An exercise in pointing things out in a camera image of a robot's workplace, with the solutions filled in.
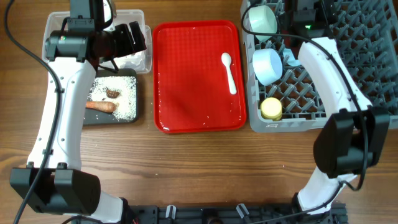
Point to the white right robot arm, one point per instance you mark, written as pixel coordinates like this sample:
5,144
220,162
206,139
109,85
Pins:
352,139

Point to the red serving tray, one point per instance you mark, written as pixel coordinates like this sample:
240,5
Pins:
191,92

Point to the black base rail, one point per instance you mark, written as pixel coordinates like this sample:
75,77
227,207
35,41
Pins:
271,213

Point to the orange carrot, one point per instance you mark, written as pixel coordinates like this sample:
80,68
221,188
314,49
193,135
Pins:
103,106

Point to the mint green bowl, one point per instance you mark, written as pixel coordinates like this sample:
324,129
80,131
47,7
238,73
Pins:
262,20

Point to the white tissue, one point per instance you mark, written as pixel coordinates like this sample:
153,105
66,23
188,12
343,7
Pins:
134,61

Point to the white rice pile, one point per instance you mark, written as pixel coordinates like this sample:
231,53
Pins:
124,99

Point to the light blue plate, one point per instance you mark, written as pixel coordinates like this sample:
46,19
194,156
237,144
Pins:
289,58

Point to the light blue bowl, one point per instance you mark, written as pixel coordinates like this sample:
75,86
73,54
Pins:
267,66

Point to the black waste tray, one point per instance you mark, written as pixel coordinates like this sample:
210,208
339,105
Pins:
109,118

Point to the grey dishwasher rack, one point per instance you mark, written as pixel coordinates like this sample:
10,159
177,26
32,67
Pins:
366,37

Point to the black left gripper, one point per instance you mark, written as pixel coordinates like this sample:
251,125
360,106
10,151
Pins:
127,46

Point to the yellow plastic cup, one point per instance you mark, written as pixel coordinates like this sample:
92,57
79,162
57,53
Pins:
271,108

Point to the brown food scrap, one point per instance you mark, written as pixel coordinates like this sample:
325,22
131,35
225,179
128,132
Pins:
112,93

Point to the clear plastic waste bin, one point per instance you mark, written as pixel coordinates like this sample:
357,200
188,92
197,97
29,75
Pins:
123,16

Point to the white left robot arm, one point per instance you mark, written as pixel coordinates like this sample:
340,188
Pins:
52,181

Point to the white plastic spoon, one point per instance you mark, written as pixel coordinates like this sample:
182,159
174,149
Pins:
226,60

